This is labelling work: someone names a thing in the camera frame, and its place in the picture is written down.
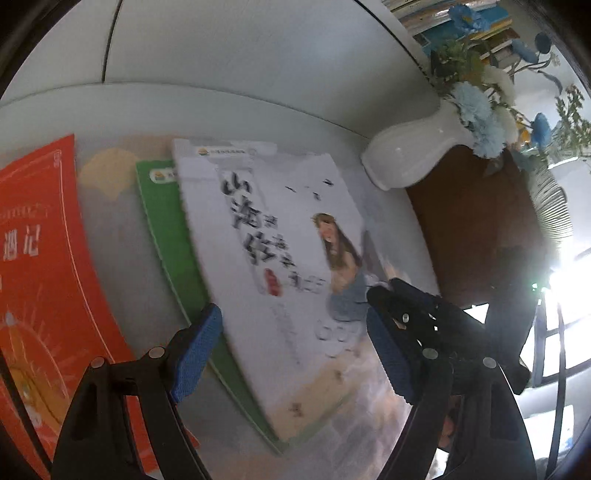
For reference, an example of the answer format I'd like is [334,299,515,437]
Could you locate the red puppet adventure book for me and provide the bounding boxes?
[1,132,185,453]

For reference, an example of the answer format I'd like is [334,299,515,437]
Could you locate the grey lady mythology book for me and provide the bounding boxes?
[171,139,391,441]

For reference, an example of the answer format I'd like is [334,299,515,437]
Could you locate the green fables book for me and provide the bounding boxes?
[135,160,288,454]

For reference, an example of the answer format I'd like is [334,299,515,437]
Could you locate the person right hand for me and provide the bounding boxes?
[438,395,463,452]

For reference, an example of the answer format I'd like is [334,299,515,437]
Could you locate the dark metal bowl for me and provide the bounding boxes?
[527,164,573,246]

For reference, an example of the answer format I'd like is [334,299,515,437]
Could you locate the brown wooden side cabinet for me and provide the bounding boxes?
[407,146,550,307]

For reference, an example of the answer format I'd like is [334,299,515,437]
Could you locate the patterned ginkgo tablecloth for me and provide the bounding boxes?
[75,134,439,479]

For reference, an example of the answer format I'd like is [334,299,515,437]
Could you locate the green potted plant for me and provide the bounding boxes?
[554,85,590,158]

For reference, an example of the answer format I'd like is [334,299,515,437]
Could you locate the white ceramic vase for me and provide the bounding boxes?
[361,100,474,191]

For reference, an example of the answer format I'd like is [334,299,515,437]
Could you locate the blue artificial flowers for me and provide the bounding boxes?
[431,32,555,159]

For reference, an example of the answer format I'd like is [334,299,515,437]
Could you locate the shelf book row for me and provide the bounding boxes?
[383,0,520,70]

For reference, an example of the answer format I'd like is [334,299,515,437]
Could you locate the white bookshelf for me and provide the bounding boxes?
[2,1,439,137]

